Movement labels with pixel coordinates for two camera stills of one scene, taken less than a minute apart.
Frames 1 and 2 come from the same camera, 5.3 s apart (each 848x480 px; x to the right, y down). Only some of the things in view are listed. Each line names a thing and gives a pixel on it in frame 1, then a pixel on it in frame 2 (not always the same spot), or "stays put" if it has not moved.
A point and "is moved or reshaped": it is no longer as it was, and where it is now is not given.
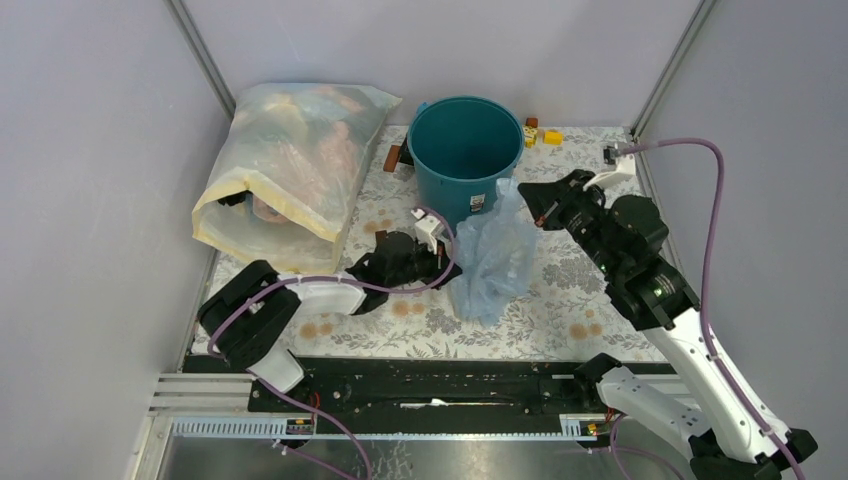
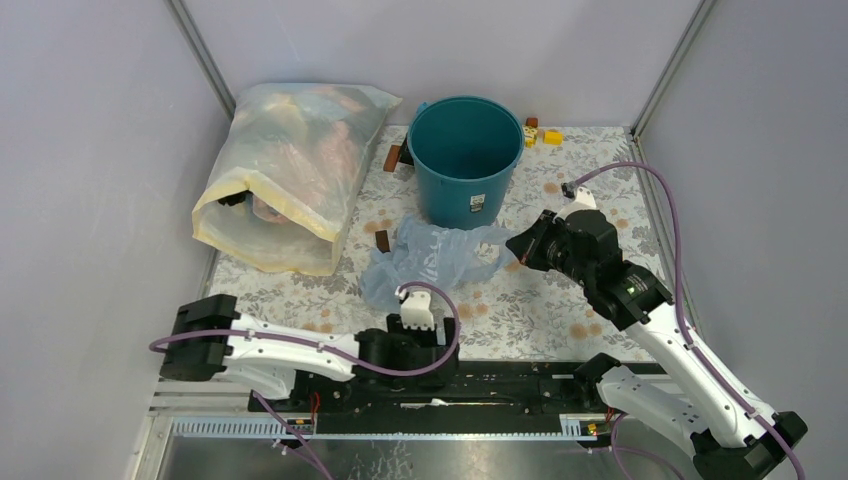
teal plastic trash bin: x=460 y=147 stays put
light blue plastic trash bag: x=497 y=252 is moved or reshaped
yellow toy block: x=553 y=138 stays put
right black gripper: x=547 y=201 -> x=524 y=245
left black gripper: x=438 y=263 -> x=399 y=333
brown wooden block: x=392 y=158 stays put
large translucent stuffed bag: x=289 y=173 stays put
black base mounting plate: x=421 y=387 stays put
